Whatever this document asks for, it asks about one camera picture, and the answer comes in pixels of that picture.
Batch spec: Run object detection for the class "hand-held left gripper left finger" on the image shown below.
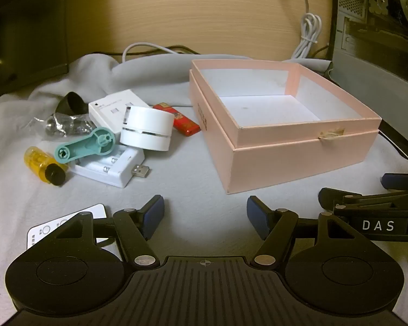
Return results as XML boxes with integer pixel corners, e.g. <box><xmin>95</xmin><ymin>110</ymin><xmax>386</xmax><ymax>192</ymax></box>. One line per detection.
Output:
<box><xmin>54</xmin><ymin>194</ymin><xmax>166</xmax><ymax>269</ymax></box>

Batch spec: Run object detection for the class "yellow bottle with black cap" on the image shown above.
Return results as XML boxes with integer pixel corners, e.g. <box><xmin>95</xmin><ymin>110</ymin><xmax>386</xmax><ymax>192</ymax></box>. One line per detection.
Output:
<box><xmin>24</xmin><ymin>146</ymin><xmax>69</xmax><ymax>187</ymax></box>

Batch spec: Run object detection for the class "dark monitor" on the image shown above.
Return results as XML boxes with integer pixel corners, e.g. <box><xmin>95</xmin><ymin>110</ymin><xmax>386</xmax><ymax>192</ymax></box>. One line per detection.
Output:
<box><xmin>0</xmin><ymin>0</ymin><xmax>70</xmax><ymax>104</ymax></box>

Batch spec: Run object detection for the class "clear bag of screws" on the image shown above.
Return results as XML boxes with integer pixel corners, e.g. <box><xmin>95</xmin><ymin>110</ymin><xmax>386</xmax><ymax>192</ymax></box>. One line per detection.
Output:
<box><xmin>30</xmin><ymin>114</ymin><xmax>94</xmax><ymax>140</ymax></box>

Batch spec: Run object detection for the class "white cloth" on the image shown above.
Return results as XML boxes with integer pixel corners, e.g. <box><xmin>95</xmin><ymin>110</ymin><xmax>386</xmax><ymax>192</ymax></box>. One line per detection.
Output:
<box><xmin>0</xmin><ymin>52</ymin><xmax>408</xmax><ymax>326</ymax></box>

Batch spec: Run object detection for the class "white battery charger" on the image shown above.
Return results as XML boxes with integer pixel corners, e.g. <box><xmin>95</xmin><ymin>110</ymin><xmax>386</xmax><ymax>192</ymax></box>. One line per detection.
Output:
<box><xmin>69</xmin><ymin>144</ymin><xmax>149</xmax><ymax>188</ymax></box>

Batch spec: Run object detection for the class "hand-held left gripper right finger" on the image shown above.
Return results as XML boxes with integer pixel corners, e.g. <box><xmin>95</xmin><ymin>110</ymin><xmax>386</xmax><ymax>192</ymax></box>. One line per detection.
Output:
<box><xmin>246</xmin><ymin>195</ymin><xmax>357</xmax><ymax>269</ymax></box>

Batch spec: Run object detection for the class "red lighter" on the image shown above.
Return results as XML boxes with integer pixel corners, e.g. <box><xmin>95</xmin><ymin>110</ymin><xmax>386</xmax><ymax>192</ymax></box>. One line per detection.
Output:
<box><xmin>152</xmin><ymin>102</ymin><xmax>200</xmax><ymax>137</ymax></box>

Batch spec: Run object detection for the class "white cylindrical device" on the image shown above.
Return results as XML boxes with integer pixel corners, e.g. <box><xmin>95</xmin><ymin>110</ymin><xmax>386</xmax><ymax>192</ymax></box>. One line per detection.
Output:
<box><xmin>120</xmin><ymin>106</ymin><xmax>175</xmax><ymax>151</ymax></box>

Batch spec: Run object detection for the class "white power cable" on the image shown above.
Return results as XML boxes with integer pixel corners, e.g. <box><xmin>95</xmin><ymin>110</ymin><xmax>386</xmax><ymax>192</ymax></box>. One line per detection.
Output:
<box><xmin>122</xmin><ymin>0</ymin><xmax>322</xmax><ymax>63</ymax></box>

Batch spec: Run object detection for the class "computer case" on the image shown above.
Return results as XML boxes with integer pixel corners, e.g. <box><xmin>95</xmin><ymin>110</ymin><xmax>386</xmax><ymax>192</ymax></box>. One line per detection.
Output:
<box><xmin>328</xmin><ymin>0</ymin><xmax>408</xmax><ymax>158</ymax></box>

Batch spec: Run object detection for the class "pink cardboard box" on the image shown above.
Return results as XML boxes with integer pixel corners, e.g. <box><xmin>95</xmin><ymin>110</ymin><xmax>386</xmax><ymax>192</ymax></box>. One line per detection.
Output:
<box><xmin>189</xmin><ymin>59</ymin><xmax>382</xmax><ymax>195</ymax></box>

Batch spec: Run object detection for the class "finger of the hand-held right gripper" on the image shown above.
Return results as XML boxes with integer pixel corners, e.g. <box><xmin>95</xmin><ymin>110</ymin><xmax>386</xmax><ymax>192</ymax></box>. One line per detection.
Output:
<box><xmin>318</xmin><ymin>187</ymin><xmax>408</xmax><ymax>211</ymax></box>
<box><xmin>380</xmin><ymin>173</ymin><xmax>408</xmax><ymax>190</ymax></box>

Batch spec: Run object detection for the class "white remote card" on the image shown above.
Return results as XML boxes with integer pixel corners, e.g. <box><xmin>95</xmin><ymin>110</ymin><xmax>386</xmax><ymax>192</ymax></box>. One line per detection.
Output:
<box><xmin>26</xmin><ymin>204</ymin><xmax>107</xmax><ymax>252</ymax></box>

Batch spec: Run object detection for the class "teal plastic crank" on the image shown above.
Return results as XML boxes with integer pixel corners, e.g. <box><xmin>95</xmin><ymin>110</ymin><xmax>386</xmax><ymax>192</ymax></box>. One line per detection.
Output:
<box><xmin>54</xmin><ymin>127</ymin><xmax>115</xmax><ymax>164</ymax></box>

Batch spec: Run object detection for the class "black plastic cup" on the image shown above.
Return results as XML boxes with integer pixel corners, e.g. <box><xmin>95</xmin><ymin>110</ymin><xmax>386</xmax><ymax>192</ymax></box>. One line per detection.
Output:
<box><xmin>56</xmin><ymin>92</ymin><xmax>86</xmax><ymax>116</ymax></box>

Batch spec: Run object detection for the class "white adapter box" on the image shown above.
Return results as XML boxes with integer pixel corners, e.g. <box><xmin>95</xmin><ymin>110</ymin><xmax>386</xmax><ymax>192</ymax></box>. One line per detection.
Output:
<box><xmin>88</xmin><ymin>89</ymin><xmax>150</xmax><ymax>133</ymax></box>

